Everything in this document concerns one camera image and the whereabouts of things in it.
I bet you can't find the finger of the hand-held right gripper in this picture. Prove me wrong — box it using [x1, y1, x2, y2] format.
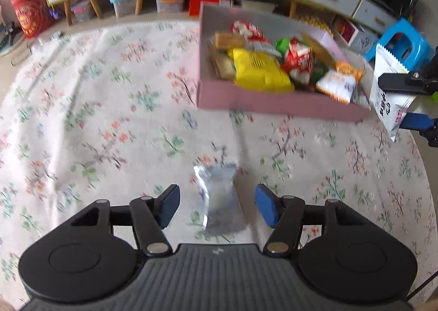
[378, 56, 438, 96]
[401, 113, 438, 147]

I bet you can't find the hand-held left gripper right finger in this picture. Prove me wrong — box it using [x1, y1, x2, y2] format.
[255, 184, 365, 257]

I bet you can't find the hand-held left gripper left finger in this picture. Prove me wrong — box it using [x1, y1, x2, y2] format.
[70, 184, 181, 257]

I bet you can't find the silver cake packet red label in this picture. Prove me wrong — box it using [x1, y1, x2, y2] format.
[192, 163, 246, 234]

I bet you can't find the orange cracker packet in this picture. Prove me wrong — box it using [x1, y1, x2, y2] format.
[315, 61, 364, 105]

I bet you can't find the orange stick packet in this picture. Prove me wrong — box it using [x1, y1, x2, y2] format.
[299, 31, 339, 67]

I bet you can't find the pink cardboard box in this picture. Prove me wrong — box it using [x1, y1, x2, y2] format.
[197, 3, 372, 123]

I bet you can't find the green snack packet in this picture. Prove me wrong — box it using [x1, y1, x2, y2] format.
[275, 36, 327, 85]

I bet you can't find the yellow snack packet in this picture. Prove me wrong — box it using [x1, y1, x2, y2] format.
[227, 48, 295, 93]

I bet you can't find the red white snack packet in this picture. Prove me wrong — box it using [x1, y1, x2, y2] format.
[232, 20, 265, 41]

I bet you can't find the blue plastic stool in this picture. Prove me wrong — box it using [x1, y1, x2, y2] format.
[364, 18, 434, 66]

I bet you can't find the white carton box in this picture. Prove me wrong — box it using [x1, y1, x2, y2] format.
[333, 16, 379, 54]

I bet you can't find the yellow egg tray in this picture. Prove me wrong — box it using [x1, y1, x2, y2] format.
[293, 6, 335, 30]

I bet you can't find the red flat box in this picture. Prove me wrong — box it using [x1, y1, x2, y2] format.
[188, 0, 237, 18]

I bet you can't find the teal lid storage box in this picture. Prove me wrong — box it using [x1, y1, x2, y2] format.
[109, 0, 138, 18]

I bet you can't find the small clear storage box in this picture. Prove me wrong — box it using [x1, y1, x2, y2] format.
[69, 0, 95, 23]

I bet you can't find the red printed bag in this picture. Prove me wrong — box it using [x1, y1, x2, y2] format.
[10, 0, 56, 40]

